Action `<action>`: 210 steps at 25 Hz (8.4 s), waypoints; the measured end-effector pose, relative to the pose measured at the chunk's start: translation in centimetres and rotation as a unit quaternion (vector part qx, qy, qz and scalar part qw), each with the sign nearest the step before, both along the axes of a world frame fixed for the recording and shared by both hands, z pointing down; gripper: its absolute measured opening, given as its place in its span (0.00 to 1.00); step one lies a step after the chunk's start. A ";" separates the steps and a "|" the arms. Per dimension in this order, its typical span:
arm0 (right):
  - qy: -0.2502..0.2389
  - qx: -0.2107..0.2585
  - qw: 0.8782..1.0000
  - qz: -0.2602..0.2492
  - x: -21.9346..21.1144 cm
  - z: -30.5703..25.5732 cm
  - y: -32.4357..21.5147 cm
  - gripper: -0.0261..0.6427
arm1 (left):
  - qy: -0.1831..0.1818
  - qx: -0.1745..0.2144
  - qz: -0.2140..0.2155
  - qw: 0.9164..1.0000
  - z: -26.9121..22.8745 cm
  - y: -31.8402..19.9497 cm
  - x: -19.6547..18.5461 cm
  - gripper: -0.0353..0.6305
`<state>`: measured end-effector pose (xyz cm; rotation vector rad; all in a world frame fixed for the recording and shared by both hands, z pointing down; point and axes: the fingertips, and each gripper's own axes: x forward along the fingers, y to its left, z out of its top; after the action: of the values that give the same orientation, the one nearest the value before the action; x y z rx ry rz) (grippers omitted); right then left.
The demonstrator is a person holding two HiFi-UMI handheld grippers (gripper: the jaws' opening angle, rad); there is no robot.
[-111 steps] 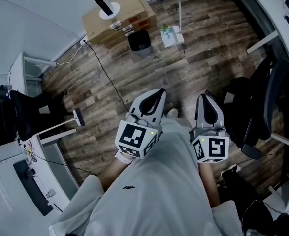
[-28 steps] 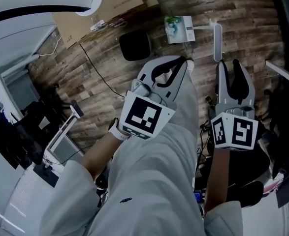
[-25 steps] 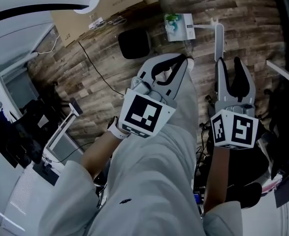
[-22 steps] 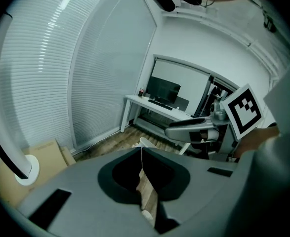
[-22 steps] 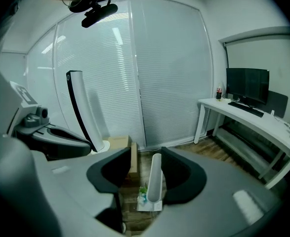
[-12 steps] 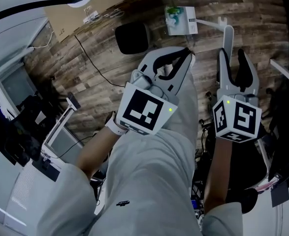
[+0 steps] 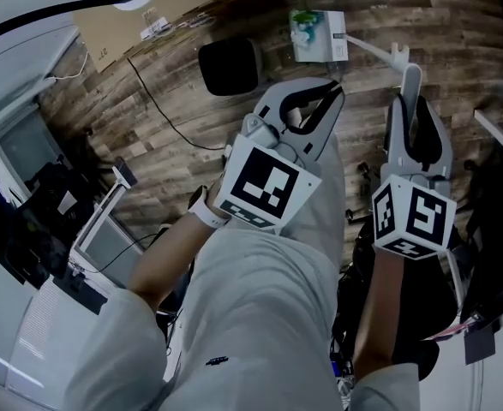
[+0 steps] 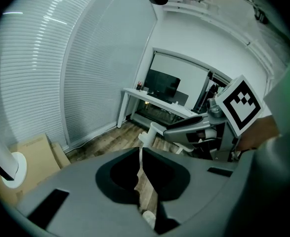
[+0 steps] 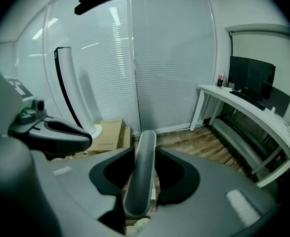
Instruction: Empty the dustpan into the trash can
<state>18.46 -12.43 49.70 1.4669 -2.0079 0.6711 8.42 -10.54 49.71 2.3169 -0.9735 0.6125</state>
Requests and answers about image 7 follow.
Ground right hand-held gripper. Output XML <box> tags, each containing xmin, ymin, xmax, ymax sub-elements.
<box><xmin>370</xmin><ymin>93</ymin><xmax>458</xmax><ymax>259</ymax></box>

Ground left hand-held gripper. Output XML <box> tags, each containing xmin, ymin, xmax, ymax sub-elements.
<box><xmin>212</xmin><ymin>78</ymin><xmax>346</xmax><ymax>235</ymax></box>

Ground white paper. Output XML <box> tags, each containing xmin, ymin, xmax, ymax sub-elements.
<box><xmin>290</xmin><ymin>26</ymin><xmax>310</xmax><ymax>51</ymax></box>

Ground blue paper scrap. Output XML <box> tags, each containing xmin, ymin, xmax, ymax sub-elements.
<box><xmin>304</xmin><ymin>23</ymin><xmax>323</xmax><ymax>49</ymax></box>

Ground black waste bin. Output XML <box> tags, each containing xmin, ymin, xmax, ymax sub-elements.
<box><xmin>198</xmin><ymin>37</ymin><xmax>264</xmax><ymax>98</ymax></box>

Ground white dustpan with long handle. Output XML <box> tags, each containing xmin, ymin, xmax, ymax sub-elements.
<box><xmin>289</xmin><ymin>9</ymin><xmax>423</xmax><ymax>145</ymax></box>

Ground person's right forearm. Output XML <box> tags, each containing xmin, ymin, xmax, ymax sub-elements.
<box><xmin>351</xmin><ymin>246</ymin><xmax>410</xmax><ymax>378</ymax></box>

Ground person's left forearm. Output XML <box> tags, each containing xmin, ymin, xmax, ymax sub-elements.
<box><xmin>129</xmin><ymin>211</ymin><xmax>218</xmax><ymax>303</ymax></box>

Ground person's left hand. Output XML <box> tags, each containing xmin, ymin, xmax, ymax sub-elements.
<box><xmin>206</xmin><ymin>177</ymin><xmax>225</xmax><ymax>209</ymax></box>

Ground person's light grey trousers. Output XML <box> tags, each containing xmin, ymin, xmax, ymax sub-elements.
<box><xmin>283</xmin><ymin>143</ymin><xmax>346</xmax><ymax>269</ymax></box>

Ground white smartwatch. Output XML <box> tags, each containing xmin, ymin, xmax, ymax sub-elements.
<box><xmin>189</xmin><ymin>184</ymin><xmax>231</xmax><ymax>229</ymax></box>

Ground black office chair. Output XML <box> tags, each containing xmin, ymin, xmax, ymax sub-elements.
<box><xmin>2</xmin><ymin>154</ymin><xmax>102</xmax><ymax>282</ymax></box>
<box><xmin>332</xmin><ymin>160</ymin><xmax>479</xmax><ymax>384</ymax></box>

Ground large flat cardboard box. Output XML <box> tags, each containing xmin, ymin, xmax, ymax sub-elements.
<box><xmin>73</xmin><ymin>0</ymin><xmax>252</xmax><ymax>74</ymax></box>

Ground white broom dark bristles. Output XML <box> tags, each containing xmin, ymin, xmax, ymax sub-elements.
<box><xmin>90</xmin><ymin>156</ymin><xmax>139</xmax><ymax>217</ymax></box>

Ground person's light grey shirt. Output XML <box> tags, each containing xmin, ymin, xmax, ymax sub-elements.
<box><xmin>62</xmin><ymin>224</ymin><xmax>419</xmax><ymax>411</ymax></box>

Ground black desk mat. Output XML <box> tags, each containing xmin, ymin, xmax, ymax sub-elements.
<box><xmin>53</xmin><ymin>271</ymin><xmax>109</xmax><ymax>316</ymax></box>

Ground black floor cable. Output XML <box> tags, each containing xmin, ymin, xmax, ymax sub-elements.
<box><xmin>126</xmin><ymin>57</ymin><xmax>227</xmax><ymax>152</ymax></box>

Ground white cable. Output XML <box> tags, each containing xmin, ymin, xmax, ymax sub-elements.
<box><xmin>47</xmin><ymin>49</ymin><xmax>90</xmax><ymax>80</ymax></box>

